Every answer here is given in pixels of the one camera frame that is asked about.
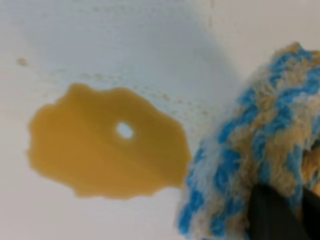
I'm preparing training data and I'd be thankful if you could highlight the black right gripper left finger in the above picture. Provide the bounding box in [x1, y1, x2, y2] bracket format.
[247, 185, 310, 240]

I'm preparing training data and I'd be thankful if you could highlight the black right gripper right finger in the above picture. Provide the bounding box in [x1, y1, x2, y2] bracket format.
[301, 188, 320, 240]

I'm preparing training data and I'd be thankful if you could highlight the blue striped stained rag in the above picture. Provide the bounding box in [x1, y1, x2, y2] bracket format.
[176, 43, 320, 240]

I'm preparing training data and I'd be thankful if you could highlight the brown coffee puddle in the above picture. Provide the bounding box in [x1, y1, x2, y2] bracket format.
[28, 83, 192, 200]

